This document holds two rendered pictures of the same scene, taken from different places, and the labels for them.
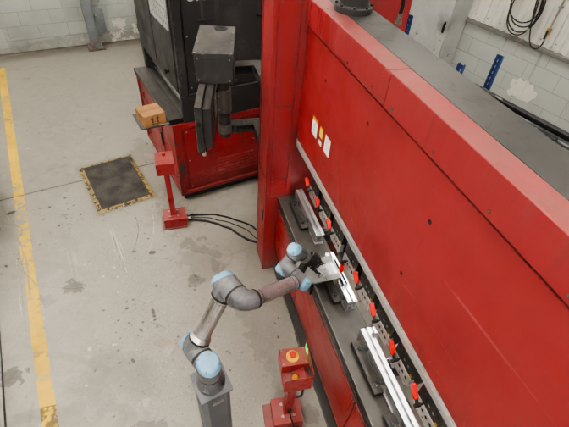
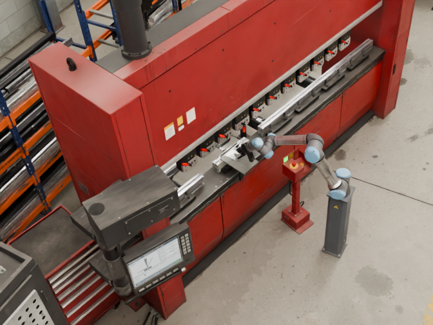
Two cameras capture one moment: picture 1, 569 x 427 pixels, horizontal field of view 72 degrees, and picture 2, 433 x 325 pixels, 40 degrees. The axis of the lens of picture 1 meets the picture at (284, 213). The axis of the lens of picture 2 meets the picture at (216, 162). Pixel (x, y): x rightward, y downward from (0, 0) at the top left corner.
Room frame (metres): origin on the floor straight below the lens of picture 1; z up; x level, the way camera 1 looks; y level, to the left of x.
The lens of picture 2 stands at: (2.98, 2.84, 4.45)
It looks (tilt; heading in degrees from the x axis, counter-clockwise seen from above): 46 degrees down; 248
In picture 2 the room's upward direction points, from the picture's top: 6 degrees counter-clockwise
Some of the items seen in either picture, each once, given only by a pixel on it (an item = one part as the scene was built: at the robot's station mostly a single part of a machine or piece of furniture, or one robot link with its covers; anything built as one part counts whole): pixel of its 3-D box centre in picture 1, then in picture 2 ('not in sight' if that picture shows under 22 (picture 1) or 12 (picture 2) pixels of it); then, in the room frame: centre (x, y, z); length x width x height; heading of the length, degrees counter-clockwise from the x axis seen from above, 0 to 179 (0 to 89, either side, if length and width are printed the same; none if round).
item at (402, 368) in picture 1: (411, 362); (286, 81); (0.87, -0.62, 1.26); 0.15 x 0.09 x 0.17; 20
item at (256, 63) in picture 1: (251, 75); (107, 209); (2.73, 0.33, 1.67); 0.40 x 0.24 x 0.07; 20
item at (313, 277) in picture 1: (315, 270); (239, 160); (1.55, -0.22, 1.00); 0.26 x 0.18 x 0.01; 110
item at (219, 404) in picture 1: (215, 409); (337, 220); (0.91, 0.31, 0.39); 0.18 x 0.18 x 0.77; 33
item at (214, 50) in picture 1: (218, 98); (141, 240); (2.61, 0.55, 1.53); 0.51 x 0.25 x 0.85; 7
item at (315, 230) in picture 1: (308, 215); (179, 196); (2.12, -0.18, 0.92); 0.50 x 0.06 x 0.10; 20
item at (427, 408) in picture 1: (435, 407); (301, 69); (0.68, -0.69, 1.26); 0.15 x 0.09 x 0.17; 20
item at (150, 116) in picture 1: (150, 113); not in sight; (3.14, 1.29, 1.04); 0.30 x 0.26 x 0.12; 33
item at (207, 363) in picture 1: (208, 366); (342, 177); (0.91, 0.31, 0.94); 0.13 x 0.12 x 0.14; 43
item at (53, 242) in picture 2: not in sight; (70, 278); (3.13, -0.19, 0.50); 0.50 x 0.50 x 1.00; 20
